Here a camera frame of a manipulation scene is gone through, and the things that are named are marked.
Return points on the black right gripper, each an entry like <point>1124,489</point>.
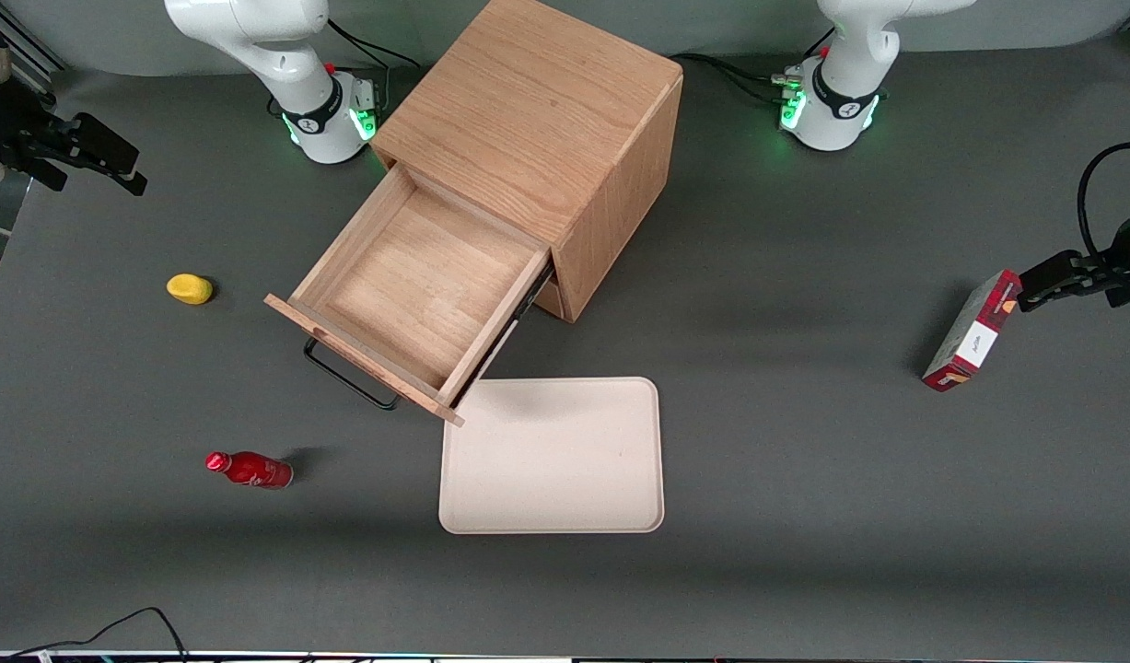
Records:
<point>12,124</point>

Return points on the wooden drawer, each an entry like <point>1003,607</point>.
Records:
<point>417,276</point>

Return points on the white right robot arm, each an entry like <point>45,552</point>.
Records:
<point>279,55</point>

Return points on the wooden drawer cabinet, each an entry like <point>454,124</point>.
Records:
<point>537,110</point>

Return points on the red and white box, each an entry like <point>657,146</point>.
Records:
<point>974,336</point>

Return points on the yellow toy fruit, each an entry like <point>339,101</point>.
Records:
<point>189,288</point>

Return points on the red bottle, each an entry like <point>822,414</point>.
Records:
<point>251,470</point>

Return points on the beige plastic tray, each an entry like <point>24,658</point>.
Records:
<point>552,455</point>

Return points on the aluminium frame rail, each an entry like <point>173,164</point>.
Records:
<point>17,41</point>

